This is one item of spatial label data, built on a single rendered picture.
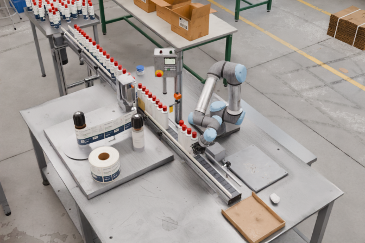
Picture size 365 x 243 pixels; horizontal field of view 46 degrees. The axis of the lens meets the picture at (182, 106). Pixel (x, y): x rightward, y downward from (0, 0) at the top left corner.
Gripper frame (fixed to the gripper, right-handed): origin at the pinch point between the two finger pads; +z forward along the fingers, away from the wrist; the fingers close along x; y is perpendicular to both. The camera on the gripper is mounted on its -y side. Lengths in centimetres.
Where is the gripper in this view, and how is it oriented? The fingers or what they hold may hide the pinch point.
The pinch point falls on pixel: (196, 152)
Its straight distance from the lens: 305.8
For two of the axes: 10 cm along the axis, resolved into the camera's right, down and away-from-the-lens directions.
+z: -2.9, 4.5, 8.5
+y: -8.2, 3.3, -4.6
